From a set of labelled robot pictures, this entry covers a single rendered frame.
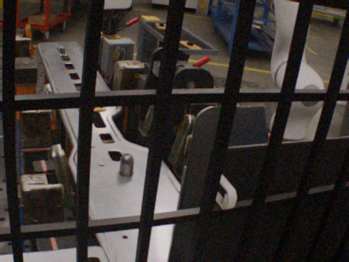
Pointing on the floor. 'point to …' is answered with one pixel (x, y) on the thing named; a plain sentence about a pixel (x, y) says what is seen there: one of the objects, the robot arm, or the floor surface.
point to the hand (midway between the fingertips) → (110, 26)
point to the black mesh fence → (284, 97)
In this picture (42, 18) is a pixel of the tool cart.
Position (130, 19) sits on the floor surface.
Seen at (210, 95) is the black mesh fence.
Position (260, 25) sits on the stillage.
